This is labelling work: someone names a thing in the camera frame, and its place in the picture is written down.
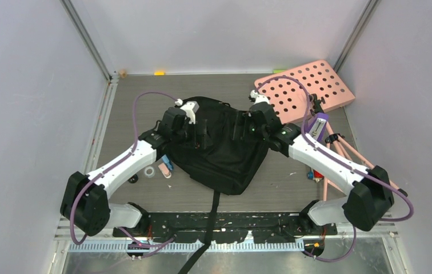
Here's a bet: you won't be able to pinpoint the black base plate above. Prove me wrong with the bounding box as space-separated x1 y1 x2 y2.
112 212 338 244

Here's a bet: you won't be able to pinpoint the clear tape roll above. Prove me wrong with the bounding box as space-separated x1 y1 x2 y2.
143 166 155 178

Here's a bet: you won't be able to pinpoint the blue eraser pen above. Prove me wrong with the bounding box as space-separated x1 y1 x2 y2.
162 155 174 171

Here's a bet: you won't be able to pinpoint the purple metronome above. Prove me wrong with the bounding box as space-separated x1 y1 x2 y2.
305 112 329 142

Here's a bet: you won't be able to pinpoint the colourful toy train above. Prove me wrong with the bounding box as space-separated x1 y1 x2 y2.
307 170 324 183

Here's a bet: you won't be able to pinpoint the pink correction tape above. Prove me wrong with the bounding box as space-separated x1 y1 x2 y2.
158 163 172 179

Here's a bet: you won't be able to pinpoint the small wooden cork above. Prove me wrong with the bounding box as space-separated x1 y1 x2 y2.
118 69 127 78

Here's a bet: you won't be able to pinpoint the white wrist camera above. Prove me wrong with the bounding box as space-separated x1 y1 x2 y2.
249 90 270 105
175 99 199 124

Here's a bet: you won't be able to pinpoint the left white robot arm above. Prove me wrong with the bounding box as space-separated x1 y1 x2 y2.
60 101 199 244

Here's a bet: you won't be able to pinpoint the black backpack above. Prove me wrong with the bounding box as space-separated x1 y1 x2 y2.
165 96 269 273

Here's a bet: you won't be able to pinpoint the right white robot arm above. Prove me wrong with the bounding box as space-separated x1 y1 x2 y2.
243 102 394 234

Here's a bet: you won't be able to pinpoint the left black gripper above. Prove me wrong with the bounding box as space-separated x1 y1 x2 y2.
171 118 213 149

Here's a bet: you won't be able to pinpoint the pink tripod legs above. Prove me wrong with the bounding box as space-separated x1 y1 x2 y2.
306 94 406 203

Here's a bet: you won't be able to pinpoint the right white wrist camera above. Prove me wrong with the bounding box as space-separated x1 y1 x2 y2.
249 90 270 105

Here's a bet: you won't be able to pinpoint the pink perforated stand board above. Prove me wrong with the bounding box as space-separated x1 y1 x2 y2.
254 60 355 123

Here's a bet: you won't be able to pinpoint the red black stamp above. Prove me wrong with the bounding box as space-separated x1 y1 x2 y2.
127 174 139 184

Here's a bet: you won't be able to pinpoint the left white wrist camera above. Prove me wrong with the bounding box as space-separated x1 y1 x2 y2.
175 99 199 124

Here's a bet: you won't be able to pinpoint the slotted aluminium rail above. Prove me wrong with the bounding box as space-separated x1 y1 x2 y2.
68 239 313 253

